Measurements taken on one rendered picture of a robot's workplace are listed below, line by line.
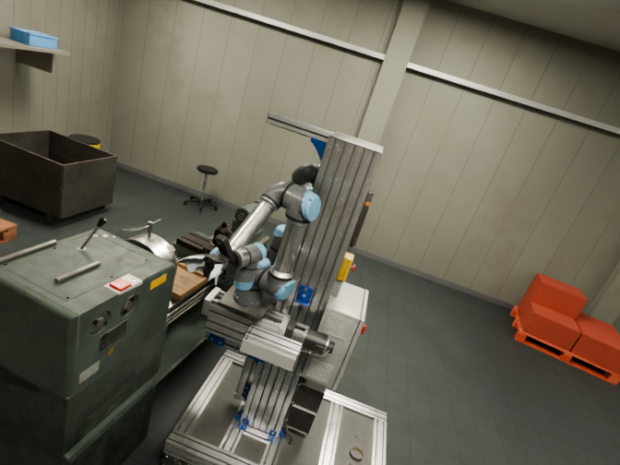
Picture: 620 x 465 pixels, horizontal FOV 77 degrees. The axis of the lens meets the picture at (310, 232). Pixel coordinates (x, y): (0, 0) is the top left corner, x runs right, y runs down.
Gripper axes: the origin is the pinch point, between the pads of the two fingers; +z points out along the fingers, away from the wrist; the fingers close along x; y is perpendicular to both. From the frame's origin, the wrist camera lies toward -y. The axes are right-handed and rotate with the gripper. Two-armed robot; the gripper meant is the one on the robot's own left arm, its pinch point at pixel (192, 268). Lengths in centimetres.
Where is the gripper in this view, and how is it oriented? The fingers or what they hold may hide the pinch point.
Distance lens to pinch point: 133.0
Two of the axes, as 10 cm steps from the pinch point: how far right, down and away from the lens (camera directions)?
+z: -5.3, 1.8, -8.3
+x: -8.3, -3.1, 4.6
